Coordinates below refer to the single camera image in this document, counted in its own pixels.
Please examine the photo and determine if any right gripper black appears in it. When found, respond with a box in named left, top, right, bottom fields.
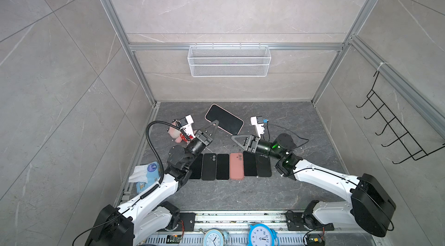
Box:
left=233, top=135, right=283, bottom=162

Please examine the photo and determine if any dark phone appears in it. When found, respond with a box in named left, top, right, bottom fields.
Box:
left=205, top=104, right=244, bottom=136

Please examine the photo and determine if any red phone case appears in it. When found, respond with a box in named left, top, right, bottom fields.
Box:
left=229, top=153, right=244, bottom=180

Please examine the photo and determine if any black phone case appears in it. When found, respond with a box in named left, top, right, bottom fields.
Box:
left=256, top=155, right=272, bottom=178
left=201, top=153, right=217, bottom=181

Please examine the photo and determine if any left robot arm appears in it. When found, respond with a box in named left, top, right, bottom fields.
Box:
left=85, top=120, right=219, bottom=246

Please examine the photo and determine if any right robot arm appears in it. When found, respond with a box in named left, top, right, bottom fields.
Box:
left=231, top=134, right=396, bottom=237

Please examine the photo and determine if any pink plush toy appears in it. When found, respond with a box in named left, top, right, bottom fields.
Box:
left=168, top=127, right=189, bottom=144

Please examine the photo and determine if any blue wet wipes pack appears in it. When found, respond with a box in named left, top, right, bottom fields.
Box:
left=129, top=161, right=161, bottom=194

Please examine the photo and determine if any blue alarm clock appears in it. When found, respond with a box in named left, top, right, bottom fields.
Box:
left=248, top=224, right=277, bottom=246

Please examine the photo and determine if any white alarm clock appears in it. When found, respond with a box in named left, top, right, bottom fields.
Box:
left=202, top=229, right=225, bottom=246

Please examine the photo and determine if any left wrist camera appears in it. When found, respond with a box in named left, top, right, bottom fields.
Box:
left=175, top=115, right=195, bottom=143

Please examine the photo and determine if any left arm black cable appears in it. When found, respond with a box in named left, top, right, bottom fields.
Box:
left=145, top=120, right=180, bottom=186

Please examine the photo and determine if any white wire basket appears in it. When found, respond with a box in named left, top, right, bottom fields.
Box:
left=187, top=46, right=272, bottom=78

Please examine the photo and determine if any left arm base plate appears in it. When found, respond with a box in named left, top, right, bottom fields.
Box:
left=170, top=212, right=196, bottom=232

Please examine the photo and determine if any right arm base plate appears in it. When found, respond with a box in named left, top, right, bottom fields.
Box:
left=284, top=210, right=334, bottom=231

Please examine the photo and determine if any black wall hook rack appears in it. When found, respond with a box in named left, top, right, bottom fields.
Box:
left=356, top=71, right=445, bottom=164

